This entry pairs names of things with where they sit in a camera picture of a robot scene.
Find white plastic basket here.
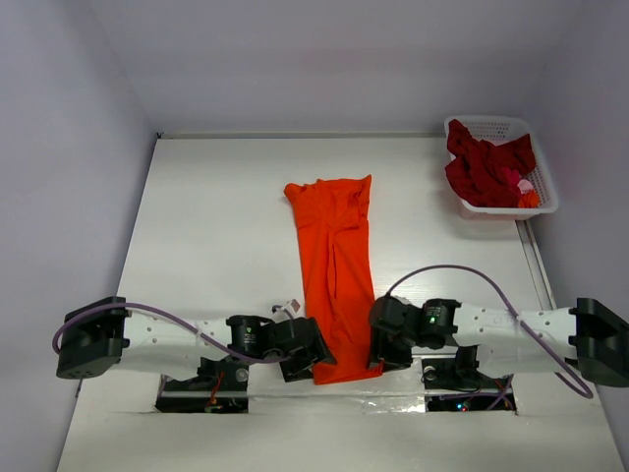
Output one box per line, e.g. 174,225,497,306
444,115,558,220

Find pink cloth in basket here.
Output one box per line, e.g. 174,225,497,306
501,167,535,197

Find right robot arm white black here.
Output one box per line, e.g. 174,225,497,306
370,295,628,387

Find orange t shirt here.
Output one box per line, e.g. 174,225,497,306
284,175,382,385

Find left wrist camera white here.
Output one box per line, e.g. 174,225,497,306
271,299,301,319

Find small orange cloth in basket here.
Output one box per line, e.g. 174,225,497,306
518,190,541,209

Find metal rail at table edge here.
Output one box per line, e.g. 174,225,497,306
516,220,557,310

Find dark red t shirt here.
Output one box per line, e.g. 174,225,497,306
445,120,537,207

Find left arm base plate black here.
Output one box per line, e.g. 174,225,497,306
155,359,249,414

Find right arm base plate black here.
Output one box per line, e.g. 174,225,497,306
422,357,517,413

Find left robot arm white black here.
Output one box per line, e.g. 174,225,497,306
52,297,336,388

